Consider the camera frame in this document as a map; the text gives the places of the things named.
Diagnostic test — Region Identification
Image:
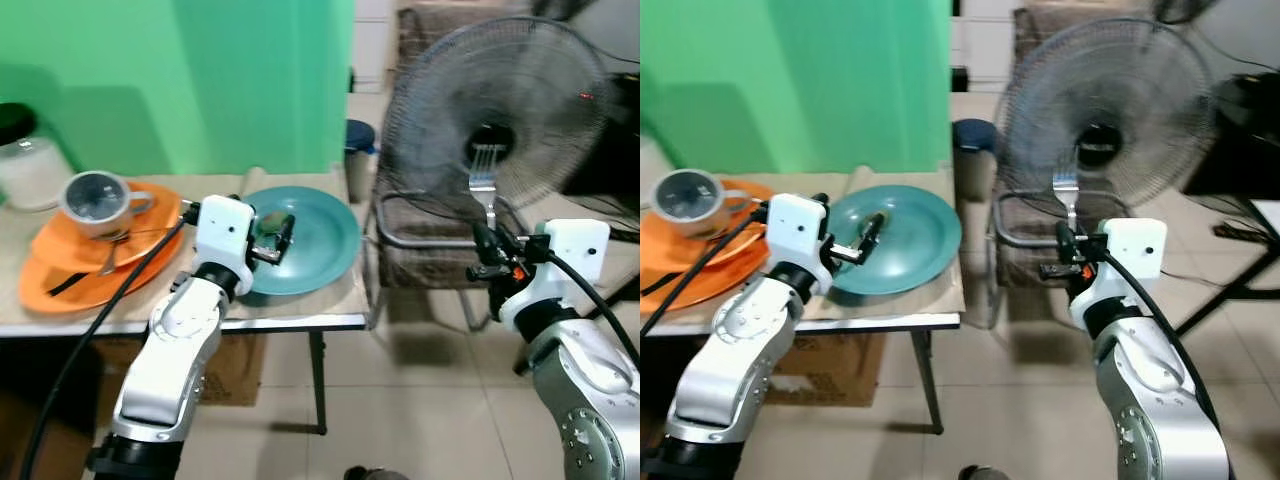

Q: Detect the silver metal fork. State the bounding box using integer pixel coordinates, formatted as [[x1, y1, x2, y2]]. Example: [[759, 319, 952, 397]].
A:
[[1051, 165, 1082, 233], [467, 144, 502, 233]]

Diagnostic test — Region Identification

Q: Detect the teal round plate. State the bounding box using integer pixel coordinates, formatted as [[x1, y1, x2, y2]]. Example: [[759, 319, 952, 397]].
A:
[[238, 186, 362, 298], [824, 184, 964, 298]]

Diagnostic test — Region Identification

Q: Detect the beige table with metal legs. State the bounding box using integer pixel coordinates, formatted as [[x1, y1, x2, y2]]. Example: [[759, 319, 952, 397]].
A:
[[640, 166, 968, 437], [0, 168, 373, 437]]

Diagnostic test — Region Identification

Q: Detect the grey bin with blue lid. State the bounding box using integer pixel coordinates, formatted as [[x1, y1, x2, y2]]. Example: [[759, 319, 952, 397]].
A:
[[951, 117, 1000, 204], [344, 119, 380, 204]]

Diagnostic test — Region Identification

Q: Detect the brown cardboard box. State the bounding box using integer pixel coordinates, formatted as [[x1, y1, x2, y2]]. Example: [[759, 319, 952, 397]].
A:
[[92, 332, 267, 408], [762, 332, 888, 408]]

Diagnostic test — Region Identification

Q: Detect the black standing fan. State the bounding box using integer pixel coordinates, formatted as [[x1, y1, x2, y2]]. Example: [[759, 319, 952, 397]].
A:
[[998, 16, 1218, 213], [382, 16, 615, 213]]

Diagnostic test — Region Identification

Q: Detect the black bulky appliance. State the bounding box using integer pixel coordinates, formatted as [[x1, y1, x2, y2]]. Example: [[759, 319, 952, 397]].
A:
[[1182, 72, 1280, 203], [556, 68, 641, 225]]

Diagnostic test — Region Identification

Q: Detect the small metal spoon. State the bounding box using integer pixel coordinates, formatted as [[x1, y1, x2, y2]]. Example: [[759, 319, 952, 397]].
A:
[[98, 231, 129, 277]]

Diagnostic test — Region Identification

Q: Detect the orange plate under cup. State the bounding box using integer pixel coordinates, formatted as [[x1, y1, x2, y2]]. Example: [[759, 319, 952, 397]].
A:
[[640, 179, 777, 273], [32, 181, 187, 274]]

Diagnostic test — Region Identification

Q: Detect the orange plate bottom of stack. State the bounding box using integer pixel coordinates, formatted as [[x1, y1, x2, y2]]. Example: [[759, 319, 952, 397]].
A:
[[17, 228, 187, 315], [640, 232, 773, 315]]

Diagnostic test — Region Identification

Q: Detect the white jar with black lid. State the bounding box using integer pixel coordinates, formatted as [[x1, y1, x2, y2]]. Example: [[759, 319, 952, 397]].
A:
[[0, 102, 77, 212]]

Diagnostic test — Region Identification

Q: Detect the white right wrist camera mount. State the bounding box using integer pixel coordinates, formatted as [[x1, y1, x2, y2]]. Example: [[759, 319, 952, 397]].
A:
[[1069, 217, 1169, 332], [497, 218, 612, 337]]

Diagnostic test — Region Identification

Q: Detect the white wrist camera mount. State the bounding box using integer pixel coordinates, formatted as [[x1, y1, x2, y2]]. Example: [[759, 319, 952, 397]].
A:
[[764, 192, 834, 272], [1069, 217, 1169, 332], [497, 218, 612, 337], [192, 195, 260, 274]]

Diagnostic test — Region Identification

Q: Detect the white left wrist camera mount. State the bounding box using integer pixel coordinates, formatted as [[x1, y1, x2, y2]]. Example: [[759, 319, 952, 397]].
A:
[[192, 195, 260, 274], [764, 192, 834, 272]]

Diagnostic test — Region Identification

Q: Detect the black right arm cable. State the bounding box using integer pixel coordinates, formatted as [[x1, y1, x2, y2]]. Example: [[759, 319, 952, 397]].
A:
[[538, 248, 641, 369], [1098, 246, 1229, 441]]

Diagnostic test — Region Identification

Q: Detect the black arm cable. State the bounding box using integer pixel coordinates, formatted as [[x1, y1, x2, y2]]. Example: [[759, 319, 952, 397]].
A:
[[1098, 246, 1229, 441], [18, 212, 193, 480], [640, 204, 773, 339], [538, 248, 641, 369]]

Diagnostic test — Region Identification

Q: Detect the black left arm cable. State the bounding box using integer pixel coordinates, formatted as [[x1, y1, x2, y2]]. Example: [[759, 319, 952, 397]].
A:
[[18, 212, 193, 480], [640, 204, 773, 339]]

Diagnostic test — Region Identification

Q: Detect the grey cup with handle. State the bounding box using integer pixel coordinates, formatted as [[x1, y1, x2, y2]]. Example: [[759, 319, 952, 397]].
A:
[[59, 170, 157, 240], [651, 167, 753, 240]]

